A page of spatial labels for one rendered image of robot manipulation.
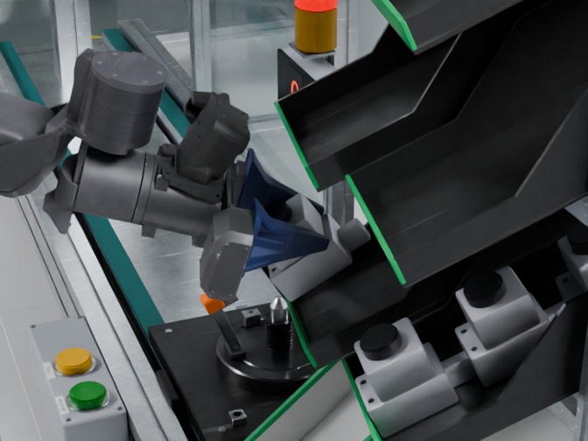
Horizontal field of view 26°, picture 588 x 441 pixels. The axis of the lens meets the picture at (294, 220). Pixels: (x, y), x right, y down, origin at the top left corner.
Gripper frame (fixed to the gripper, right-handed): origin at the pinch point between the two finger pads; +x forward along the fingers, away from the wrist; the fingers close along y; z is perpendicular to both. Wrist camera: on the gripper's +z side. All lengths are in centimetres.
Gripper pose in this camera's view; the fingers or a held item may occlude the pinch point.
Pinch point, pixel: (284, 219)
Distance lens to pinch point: 103.3
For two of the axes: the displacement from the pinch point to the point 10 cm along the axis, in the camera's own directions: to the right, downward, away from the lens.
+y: -0.7, -5.2, 8.5
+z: 2.8, -8.3, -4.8
